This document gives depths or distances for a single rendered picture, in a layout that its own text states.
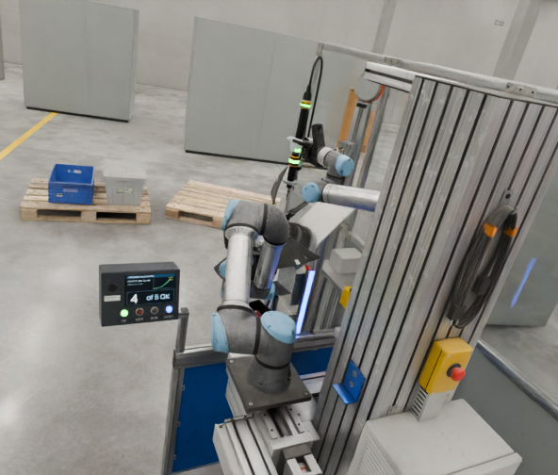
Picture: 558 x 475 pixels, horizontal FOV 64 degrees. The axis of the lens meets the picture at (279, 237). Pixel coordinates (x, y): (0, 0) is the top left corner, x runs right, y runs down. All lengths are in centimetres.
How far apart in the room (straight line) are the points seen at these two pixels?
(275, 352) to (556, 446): 117
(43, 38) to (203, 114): 315
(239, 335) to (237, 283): 17
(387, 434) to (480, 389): 109
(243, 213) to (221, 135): 607
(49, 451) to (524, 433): 217
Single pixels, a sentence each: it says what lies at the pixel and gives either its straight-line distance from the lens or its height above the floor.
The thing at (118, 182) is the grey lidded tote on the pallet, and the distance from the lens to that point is 482.
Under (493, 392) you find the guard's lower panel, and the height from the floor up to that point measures 85.
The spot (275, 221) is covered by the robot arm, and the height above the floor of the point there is 147.
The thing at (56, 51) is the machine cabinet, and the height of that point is 107.
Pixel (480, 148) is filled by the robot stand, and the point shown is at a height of 193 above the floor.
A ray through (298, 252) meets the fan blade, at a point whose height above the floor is 118.
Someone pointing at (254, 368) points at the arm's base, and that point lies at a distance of 146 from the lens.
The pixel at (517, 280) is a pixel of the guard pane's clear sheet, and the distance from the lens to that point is 205.
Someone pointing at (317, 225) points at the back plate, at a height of 118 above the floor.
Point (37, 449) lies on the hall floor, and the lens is 271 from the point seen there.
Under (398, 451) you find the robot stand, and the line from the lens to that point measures 119.
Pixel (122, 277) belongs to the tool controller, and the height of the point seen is 124.
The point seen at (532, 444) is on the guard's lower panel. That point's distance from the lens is 217.
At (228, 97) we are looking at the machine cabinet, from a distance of 746.
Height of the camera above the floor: 206
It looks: 24 degrees down
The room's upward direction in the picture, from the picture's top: 11 degrees clockwise
